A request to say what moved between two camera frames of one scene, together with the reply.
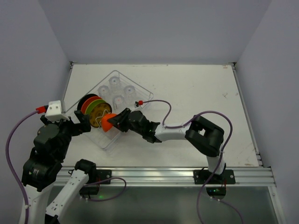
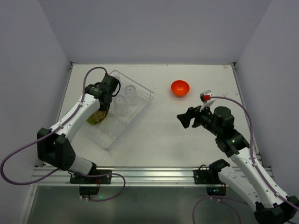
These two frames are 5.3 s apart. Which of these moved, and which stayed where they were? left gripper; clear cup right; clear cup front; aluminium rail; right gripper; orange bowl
Moved: right gripper; left gripper; orange bowl
Stayed: clear cup front; aluminium rail; clear cup right
